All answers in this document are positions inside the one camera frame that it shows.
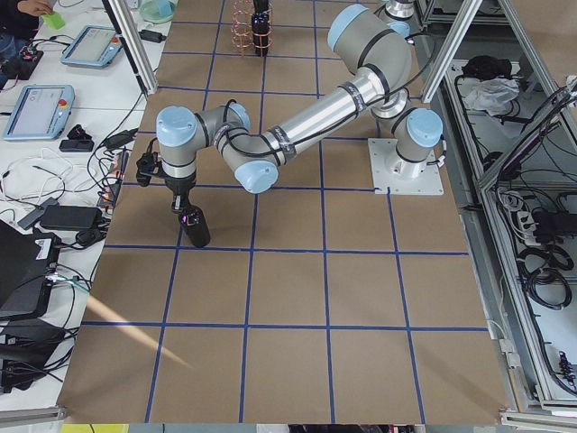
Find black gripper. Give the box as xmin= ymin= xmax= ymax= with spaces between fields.
xmin=164 ymin=174 xmax=197 ymax=213

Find dark wine bottle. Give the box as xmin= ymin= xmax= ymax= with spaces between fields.
xmin=179 ymin=205 xmax=211 ymax=248

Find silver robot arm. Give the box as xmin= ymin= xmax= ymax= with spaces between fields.
xmin=153 ymin=1 xmax=444 ymax=215

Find black power strip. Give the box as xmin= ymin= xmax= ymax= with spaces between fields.
xmin=97 ymin=149 xmax=130 ymax=210

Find black device on desk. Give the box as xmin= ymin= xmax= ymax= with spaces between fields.
xmin=59 ymin=124 xmax=95 ymax=152

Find large black power brick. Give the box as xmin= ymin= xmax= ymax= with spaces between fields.
xmin=40 ymin=205 xmax=102 ymax=231

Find black laptop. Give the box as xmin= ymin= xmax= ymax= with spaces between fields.
xmin=1 ymin=222 xmax=60 ymax=320

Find near blue teach pendant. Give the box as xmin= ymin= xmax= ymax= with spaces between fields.
xmin=3 ymin=85 xmax=76 ymax=142

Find blue teach pendant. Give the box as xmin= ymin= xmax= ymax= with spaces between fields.
xmin=3 ymin=85 xmax=76 ymax=142
xmin=60 ymin=25 xmax=122 ymax=69

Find far blue teach pendant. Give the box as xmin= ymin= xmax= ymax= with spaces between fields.
xmin=60 ymin=25 xmax=122 ymax=69

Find dark bottle in rack right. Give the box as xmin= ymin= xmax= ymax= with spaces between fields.
xmin=251 ymin=0 xmax=271 ymax=57

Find crumpled white cloth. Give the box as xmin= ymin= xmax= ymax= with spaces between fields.
xmin=463 ymin=78 xmax=519 ymax=115

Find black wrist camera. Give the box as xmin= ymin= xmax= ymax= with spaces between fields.
xmin=135 ymin=137 xmax=162 ymax=187

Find copper wire wine rack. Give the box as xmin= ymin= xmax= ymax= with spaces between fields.
xmin=231 ymin=1 xmax=272 ymax=54

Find aluminium frame diagonal left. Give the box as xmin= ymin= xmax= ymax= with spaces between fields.
xmin=102 ymin=0 xmax=158 ymax=96

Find aluminium frame diagonal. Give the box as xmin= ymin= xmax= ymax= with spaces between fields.
xmin=421 ymin=0 xmax=482 ymax=104
xmin=102 ymin=0 xmax=158 ymax=96

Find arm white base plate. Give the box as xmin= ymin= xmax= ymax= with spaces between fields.
xmin=368 ymin=138 xmax=444 ymax=196

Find aluminium frame diagonal right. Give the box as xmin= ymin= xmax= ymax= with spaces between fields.
xmin=421 ymin=0 xmax=482 ymax=104

